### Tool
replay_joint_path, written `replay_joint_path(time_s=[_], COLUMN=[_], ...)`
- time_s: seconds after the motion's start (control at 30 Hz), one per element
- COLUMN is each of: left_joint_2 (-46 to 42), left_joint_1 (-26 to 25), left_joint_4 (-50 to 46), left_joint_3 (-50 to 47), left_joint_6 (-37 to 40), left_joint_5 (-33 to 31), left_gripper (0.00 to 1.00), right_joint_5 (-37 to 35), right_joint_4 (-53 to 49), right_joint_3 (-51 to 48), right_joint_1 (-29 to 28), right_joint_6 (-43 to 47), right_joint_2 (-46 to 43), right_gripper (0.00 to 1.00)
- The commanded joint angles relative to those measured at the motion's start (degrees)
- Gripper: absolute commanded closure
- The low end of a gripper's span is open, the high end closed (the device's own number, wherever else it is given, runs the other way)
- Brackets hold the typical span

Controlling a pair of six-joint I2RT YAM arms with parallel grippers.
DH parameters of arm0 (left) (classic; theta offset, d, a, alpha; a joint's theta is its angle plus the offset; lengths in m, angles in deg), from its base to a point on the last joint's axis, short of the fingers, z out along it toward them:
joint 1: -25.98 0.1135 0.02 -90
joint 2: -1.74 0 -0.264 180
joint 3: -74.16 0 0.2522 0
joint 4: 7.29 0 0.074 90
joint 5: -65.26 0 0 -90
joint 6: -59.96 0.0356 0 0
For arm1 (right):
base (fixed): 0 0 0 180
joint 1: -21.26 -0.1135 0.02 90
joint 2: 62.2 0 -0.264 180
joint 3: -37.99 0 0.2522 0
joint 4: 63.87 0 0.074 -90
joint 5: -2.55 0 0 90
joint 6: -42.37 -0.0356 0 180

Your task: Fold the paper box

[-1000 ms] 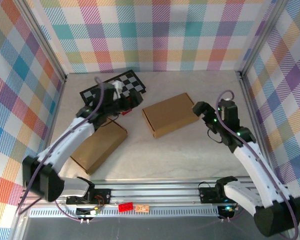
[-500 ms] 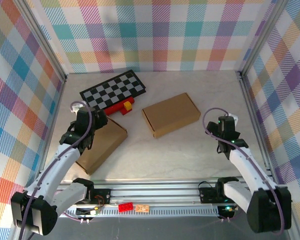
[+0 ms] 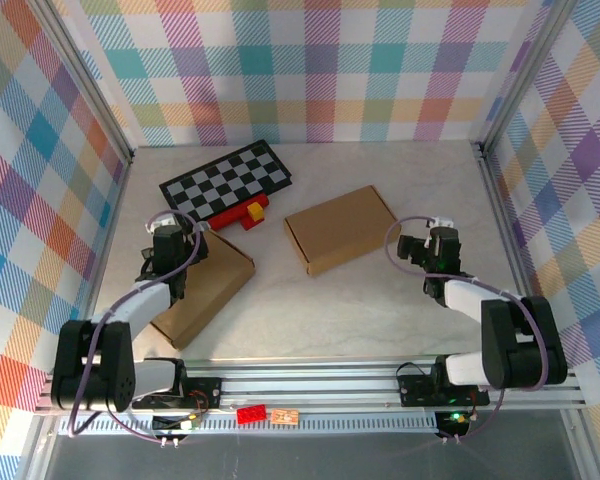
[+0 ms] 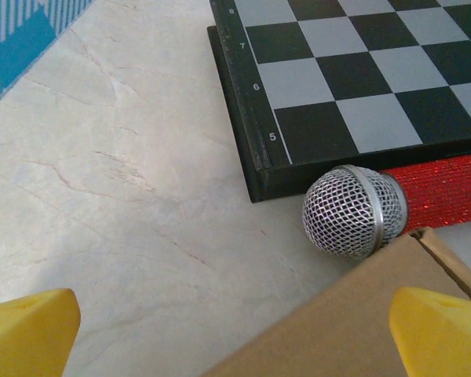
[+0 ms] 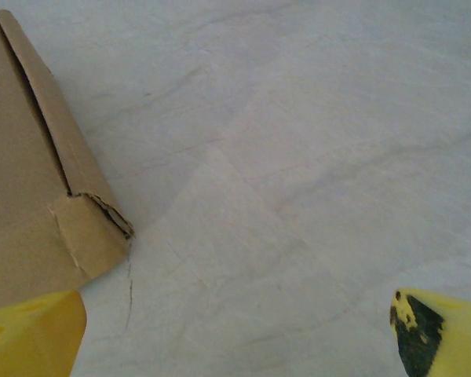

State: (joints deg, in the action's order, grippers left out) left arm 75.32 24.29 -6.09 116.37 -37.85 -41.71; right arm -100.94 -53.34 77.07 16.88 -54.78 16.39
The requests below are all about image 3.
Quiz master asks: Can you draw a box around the brown cardboard box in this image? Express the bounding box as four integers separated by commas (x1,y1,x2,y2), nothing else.
150,228,257,351
283,184,401,278

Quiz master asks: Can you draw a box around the long red toy brick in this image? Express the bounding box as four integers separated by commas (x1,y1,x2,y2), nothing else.
207,193,271,232

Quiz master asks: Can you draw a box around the black and grey checkerboard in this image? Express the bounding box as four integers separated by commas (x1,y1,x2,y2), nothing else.
158,140,293,221

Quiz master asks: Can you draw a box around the black connector board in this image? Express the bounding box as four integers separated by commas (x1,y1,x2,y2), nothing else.
435,409,471,435
152,410,204,434

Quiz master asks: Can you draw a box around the small red toy brick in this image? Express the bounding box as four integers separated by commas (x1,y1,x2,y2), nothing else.
236,403,268,426

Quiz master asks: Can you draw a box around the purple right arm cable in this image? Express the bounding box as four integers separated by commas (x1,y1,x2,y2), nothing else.
383,213,551,444

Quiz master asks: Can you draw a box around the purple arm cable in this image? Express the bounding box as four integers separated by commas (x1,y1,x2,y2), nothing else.
67,209,204,444
383,213,551,444

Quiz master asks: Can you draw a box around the aluminium side rail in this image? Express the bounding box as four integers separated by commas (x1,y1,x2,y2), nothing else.
72,157,134,364
472,142,561,369

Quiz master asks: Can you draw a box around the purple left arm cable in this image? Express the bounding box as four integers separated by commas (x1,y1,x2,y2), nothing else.
67,209,204,444

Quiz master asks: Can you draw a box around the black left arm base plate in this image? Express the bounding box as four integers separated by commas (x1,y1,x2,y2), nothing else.
131,377,224,411

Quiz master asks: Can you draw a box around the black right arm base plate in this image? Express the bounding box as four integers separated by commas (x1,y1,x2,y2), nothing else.
397,372,491,407

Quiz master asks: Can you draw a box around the aluminium corner post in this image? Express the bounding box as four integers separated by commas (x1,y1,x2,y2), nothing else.
27,0,136,164
474,0,581,159

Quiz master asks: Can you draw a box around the aluminium rail frame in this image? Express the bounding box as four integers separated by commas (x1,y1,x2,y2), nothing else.
34,352,589,415

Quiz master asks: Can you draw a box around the slotted grey cable duct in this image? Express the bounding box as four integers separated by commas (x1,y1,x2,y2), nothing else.
57,415,441,435

